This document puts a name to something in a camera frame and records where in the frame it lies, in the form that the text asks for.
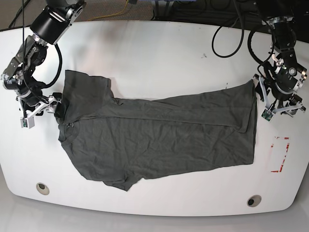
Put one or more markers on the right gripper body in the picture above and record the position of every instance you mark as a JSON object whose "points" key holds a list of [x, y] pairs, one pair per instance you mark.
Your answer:
{"points": [[31, 104]]}

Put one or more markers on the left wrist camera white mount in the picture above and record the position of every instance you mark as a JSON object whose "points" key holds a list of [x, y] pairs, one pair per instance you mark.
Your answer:
{"points": [[268, 104]]}

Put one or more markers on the dark grey t-shirt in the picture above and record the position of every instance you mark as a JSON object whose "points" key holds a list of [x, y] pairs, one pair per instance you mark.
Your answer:
{"points": [[121, 141]]}

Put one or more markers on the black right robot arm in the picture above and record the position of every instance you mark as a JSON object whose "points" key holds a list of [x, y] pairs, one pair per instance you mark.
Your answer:
{"points": [[55, 19]]}

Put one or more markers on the left table cable grommet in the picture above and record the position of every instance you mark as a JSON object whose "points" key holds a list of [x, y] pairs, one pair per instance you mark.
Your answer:
{"points": [[42, 189]]}

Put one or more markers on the right table cable grommet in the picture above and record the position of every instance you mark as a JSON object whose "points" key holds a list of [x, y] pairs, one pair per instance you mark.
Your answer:
{"points": [[254, 201]]}

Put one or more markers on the table cable grommet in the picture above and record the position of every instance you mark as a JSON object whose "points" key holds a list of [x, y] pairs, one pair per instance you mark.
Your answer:
{"points": [[42, 189], [254, 201]]}

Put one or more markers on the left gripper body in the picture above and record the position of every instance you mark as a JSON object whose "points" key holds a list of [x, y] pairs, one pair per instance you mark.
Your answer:
{"points": [[281, 99]]}

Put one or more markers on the red tape rectangle marking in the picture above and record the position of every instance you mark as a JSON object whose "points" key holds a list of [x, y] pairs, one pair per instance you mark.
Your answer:
{"points": [[278, 153]]}

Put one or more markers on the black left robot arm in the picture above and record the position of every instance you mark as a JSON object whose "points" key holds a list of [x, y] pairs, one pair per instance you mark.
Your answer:
{"points": [[283, 76]]}

